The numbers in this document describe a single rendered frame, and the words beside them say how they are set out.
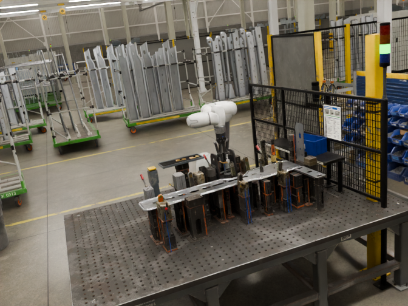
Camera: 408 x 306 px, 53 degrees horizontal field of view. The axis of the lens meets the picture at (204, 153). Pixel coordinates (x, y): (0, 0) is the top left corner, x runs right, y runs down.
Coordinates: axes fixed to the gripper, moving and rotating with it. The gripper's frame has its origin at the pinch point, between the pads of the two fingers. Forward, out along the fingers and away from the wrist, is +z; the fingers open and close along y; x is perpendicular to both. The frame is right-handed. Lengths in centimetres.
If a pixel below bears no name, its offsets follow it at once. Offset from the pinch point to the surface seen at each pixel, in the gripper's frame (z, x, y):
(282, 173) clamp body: 17.8, 22.4, -38.4
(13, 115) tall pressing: 61, -956, 162
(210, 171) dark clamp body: 15.0, -16.3, 4.7
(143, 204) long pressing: 21, -2, 68
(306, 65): -38, -150, -203
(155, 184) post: 19, -31, 49
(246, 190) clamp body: 23.0, 21.1, -6.0
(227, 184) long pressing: 21.1, 5.5, 1.7
